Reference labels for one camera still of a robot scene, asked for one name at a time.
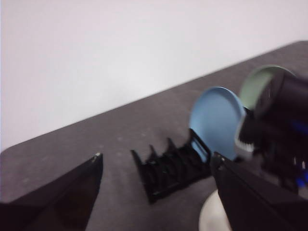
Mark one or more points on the green plate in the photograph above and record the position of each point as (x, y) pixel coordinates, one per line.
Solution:
(255, 84)

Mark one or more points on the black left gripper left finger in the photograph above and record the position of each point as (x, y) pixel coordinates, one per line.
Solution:
(60, 204)

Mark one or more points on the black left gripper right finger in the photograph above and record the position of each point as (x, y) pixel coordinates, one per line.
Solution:
(260, 207)

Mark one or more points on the cream yellow plate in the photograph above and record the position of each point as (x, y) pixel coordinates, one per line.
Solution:
(211, 214)

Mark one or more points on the blue plate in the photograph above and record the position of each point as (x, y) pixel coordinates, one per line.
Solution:
(216, 115)

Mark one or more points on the black plate rack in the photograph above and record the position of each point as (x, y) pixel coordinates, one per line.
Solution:
(168, 173)

